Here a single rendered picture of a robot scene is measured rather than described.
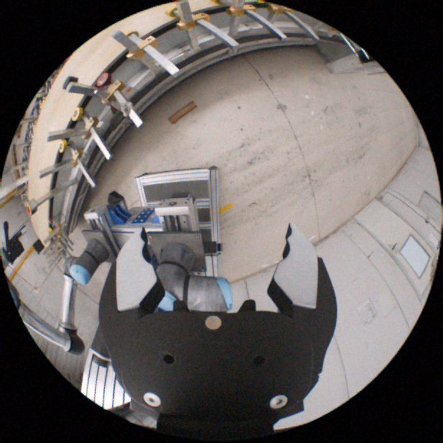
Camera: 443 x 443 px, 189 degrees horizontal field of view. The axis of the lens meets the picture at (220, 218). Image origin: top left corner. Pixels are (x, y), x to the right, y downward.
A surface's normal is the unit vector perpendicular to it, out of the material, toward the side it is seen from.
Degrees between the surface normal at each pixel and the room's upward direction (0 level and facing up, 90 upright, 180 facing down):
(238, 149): 0
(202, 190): 0
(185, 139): 0
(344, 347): 90
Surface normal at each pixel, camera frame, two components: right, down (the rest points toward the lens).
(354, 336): -0.52, -0.74
